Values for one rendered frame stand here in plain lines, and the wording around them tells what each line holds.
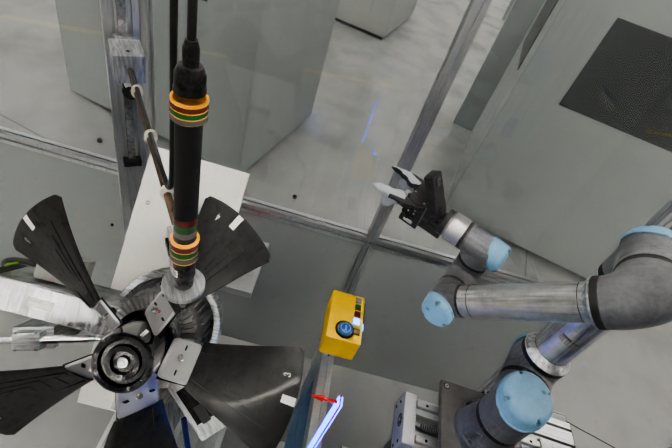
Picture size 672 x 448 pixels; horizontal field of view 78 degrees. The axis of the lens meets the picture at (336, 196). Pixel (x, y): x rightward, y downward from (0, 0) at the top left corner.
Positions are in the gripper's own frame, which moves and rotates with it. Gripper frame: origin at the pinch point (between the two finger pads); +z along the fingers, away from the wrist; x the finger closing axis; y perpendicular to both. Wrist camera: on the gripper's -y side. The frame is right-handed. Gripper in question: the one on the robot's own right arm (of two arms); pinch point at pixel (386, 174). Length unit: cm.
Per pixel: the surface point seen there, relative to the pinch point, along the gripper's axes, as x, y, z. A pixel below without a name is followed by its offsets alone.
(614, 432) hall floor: 97, 160, -145
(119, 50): -32, -16, 61
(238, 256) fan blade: -44.0, 0.1, 7.2
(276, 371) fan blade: -49, 21, -10
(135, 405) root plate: -72, 26, 7
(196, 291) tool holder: -57, -8, 3
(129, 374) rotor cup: -70, 15, 9
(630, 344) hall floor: 174, 171, -146
